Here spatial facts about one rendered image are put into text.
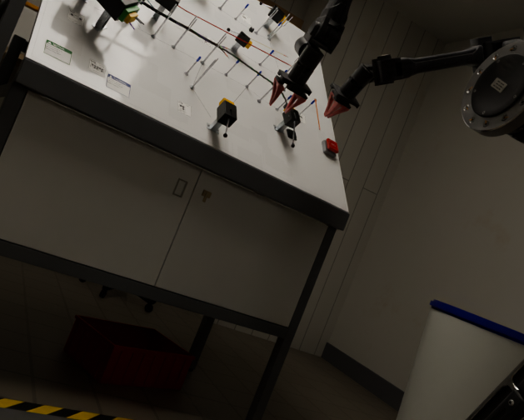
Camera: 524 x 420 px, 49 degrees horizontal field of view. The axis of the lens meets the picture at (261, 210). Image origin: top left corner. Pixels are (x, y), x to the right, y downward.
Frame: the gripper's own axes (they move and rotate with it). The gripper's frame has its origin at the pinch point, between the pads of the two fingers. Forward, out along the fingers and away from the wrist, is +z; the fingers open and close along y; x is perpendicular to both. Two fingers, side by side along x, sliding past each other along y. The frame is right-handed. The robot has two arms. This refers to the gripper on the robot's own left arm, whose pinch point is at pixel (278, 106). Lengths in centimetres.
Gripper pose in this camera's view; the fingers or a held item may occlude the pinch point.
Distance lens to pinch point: 172.1
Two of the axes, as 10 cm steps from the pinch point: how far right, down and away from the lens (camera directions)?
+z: -5.2, 7.5, 4.1
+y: -8.4, -3.6, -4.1
